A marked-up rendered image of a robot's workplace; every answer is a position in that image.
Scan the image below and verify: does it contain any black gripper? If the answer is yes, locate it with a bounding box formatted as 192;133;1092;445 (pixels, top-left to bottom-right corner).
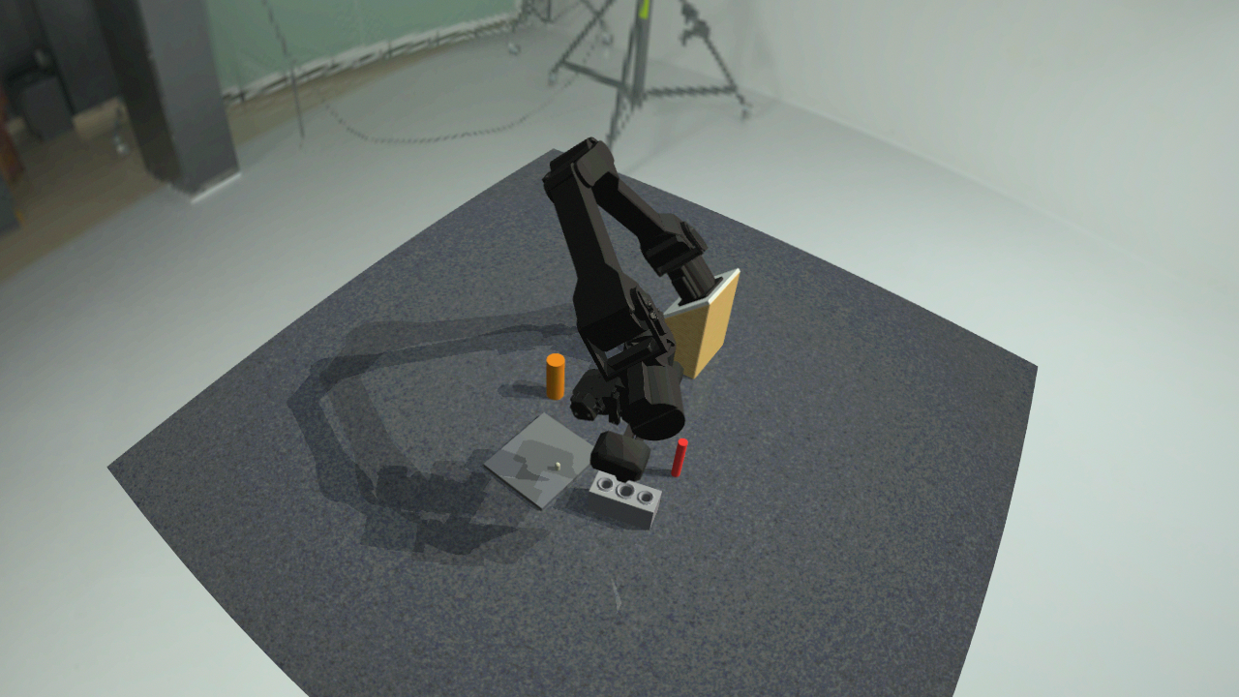
589;378;650;482

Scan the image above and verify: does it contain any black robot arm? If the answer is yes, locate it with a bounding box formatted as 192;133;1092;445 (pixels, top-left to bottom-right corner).
541;136;724;439

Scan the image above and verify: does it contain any orange cylinder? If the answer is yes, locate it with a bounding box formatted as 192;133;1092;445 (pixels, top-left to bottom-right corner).
546;353;564;401

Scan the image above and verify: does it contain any red peg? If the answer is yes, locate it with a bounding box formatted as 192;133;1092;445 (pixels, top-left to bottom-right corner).
672;439;688;477

